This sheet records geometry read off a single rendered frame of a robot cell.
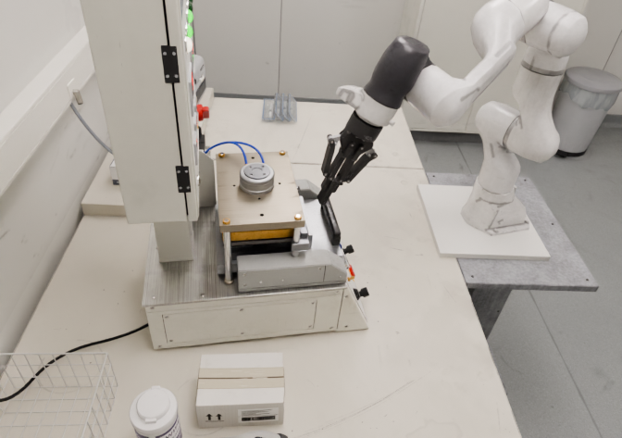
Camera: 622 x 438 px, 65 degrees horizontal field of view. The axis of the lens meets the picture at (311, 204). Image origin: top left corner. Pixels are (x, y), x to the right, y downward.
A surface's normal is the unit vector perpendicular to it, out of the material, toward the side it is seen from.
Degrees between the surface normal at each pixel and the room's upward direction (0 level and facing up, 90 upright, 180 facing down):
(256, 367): 1
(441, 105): 77
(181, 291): 0
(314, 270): 90
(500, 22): 35
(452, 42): 90
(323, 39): 90
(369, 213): 0
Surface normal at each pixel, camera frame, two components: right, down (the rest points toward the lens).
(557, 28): -0.65, 0.02
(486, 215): -0.62, 0.36
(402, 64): -0.18, 0.38
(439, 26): 0.03, 0.63
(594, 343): 0.07, -0.78
